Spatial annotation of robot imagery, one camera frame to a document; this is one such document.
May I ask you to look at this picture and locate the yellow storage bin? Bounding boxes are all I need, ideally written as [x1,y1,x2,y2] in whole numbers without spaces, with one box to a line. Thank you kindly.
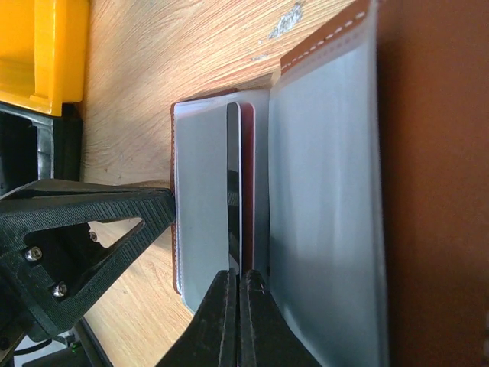
[1,0,89,117]

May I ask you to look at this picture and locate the red credit card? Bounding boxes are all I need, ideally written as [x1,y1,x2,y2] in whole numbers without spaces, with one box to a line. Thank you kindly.
[240,103,254,274]

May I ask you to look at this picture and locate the black credit card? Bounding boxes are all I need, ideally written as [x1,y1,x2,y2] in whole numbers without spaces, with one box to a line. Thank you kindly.
[226,102,242,275]

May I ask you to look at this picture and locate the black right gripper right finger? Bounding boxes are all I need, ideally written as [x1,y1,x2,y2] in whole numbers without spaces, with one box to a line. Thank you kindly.
[239,270,319,366]

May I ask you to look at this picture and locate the brown leather card holder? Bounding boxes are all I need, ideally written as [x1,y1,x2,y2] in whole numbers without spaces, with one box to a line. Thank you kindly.
[170,1,488,366]

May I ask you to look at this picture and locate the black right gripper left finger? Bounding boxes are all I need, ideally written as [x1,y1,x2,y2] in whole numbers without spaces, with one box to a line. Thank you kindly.
[158,269,238,366]

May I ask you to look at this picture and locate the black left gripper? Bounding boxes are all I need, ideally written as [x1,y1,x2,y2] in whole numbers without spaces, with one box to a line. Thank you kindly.
[1,179,176,366]

